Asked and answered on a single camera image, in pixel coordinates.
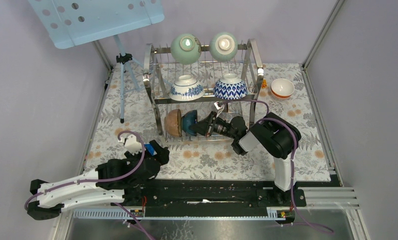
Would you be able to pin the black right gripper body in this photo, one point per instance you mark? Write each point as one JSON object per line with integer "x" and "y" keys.
{"x": 218, "y": 126}

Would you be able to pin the left green celadon bowl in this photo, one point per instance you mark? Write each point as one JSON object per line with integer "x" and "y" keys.
{"x": 185, "y": 49}

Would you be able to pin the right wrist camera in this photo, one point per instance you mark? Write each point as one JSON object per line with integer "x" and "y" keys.
{"x": 218, "y": 106}

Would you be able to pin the green celadon bowl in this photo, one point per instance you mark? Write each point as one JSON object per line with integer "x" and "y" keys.
{"x": 223, "y": 47}
{"x": 185, "y": 49}

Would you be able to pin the small yellow object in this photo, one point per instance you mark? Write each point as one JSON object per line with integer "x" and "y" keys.
{"x": 264, "y": 84}

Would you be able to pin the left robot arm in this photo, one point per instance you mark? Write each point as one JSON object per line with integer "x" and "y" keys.
{"x": 118, "y": 181}

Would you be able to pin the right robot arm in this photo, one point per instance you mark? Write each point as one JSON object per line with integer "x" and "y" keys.
{"x": 277, "y": 136}

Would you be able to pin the light blue music stand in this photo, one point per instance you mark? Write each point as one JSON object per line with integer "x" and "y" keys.
{"x": 71, "y": 23}

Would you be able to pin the right green celadon bowl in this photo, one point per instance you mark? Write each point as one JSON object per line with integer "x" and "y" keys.
{"x": 223, "y": 47}

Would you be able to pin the brown speckled bowl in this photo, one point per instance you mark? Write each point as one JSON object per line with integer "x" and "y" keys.
{"x": 173, "y": 123}

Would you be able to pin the floral tablecloth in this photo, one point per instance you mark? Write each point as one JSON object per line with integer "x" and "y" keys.
{"x": 128, "y": 109}

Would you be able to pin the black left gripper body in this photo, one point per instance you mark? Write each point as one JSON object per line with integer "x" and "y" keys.
{"x": 134, "y": 158}

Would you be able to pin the orange bowl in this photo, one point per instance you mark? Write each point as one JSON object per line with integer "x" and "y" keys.
{"x": 282, "y": 88}

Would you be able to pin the steel two-tier dish rack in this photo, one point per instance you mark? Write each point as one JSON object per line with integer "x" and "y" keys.
{"x": 161, "y": 70}

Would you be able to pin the white blue floral bowl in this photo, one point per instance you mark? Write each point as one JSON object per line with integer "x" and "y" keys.
{"x": 186, "y": 88}

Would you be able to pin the teal blue bowl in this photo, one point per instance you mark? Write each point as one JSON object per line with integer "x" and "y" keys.
{"x": 190, "y": 118}

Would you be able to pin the blue white zigzag bowl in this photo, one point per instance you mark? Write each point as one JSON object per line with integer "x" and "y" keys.
{"x": 230, "y": 87}

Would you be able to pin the blue sponge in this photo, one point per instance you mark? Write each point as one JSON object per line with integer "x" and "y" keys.
{"x": 150, "y": 149}

